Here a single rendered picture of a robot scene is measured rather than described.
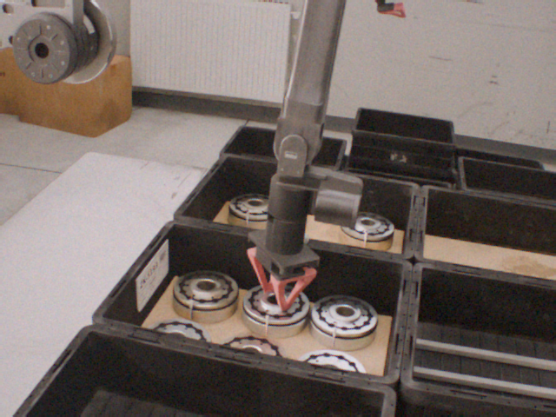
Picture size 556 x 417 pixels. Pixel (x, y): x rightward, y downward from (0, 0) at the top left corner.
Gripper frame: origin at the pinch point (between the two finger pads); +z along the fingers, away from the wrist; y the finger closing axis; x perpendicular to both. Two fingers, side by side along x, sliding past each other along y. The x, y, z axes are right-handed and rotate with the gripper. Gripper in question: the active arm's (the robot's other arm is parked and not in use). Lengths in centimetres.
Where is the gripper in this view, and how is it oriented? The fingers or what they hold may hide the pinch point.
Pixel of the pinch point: (276, 296)
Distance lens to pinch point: 103.1
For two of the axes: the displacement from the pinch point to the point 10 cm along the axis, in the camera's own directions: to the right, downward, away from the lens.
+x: -8.6, 1.6, -4.9
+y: -5.1, -4.5, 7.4
